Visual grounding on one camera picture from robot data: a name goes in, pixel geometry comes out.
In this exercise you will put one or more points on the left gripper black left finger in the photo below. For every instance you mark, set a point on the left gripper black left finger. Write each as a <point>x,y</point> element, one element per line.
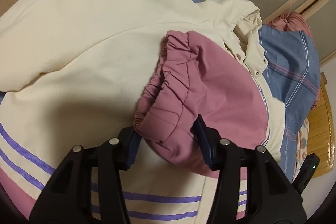
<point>66,198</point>

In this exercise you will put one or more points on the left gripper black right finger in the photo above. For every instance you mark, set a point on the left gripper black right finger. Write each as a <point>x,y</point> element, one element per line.
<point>271,198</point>

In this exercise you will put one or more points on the pink and cream hooded jacket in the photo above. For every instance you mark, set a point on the pink and cream hooded jacket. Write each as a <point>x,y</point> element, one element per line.
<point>73,72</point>

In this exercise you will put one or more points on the floral cream blanket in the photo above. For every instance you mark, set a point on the floral cream blanket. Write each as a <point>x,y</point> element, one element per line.
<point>301,151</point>

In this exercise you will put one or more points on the wooden headboard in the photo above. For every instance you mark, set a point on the wooden headboard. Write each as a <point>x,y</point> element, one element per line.
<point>321,139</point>

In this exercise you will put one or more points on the blue plaid duvet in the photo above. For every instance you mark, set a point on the blue plaid duvet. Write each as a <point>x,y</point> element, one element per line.
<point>292,74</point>

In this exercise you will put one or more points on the pink quilt roll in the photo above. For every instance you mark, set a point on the pink quilt roll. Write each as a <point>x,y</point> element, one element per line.
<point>291,21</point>

